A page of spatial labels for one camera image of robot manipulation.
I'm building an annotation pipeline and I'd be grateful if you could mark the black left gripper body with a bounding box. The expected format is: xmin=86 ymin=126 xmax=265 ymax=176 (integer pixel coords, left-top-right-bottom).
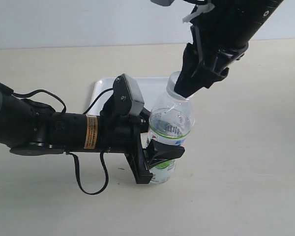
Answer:
xmin=98 ymin=97 xmax=151 ymax=184

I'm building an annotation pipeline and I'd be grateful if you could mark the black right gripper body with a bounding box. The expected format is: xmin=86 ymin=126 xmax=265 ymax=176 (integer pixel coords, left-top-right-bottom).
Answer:
xmin=191 ymin=26 xmax=248 ymax=80

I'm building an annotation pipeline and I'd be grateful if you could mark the clear plastic drink bottle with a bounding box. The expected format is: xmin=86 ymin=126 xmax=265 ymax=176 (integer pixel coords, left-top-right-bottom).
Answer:
xmin=146 ymin=93 xmax=196 ymax=184

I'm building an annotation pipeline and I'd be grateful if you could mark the white bottle cap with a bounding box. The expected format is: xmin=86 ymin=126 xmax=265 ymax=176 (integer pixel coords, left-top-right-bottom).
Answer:
xmin=166 ymin=71 xmax=190 ymax=100

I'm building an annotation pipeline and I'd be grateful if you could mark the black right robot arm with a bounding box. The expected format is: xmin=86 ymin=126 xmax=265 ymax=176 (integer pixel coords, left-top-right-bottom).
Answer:
xmin=174 ymin=0 xmax=282 ymax=98

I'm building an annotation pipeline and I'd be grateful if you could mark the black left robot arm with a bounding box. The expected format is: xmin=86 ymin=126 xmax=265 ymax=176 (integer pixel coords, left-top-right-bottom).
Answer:
xmin=0 ymin=82 xmax=184 ymax=184

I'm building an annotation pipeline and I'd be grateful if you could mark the white plastic tray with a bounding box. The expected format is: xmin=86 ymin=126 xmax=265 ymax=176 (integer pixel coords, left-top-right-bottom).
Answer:
xmin=87 ymin=77 xmax=169 ymax=116

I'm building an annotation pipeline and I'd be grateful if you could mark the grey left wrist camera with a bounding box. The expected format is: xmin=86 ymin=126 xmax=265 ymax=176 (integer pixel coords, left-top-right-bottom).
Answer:
xmin=113 ymin=73 xmax=145 ymax=117

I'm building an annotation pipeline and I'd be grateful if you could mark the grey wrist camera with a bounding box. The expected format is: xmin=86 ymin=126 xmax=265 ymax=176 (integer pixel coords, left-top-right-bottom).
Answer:
xmin=113 ymin=73 xmax=145 ymax=117
xmin=150 ymin=0 xmax=175 ymax=7

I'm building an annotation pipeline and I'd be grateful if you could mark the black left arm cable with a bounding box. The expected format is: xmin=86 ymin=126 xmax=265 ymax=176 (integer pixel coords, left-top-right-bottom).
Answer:
xmin=11 ymin=87 xmax=115 ymax=195

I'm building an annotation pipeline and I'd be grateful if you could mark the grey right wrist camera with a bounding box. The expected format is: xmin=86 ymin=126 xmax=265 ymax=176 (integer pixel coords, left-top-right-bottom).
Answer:
xmin=150 ymin=0 xmax=175 ymax=7

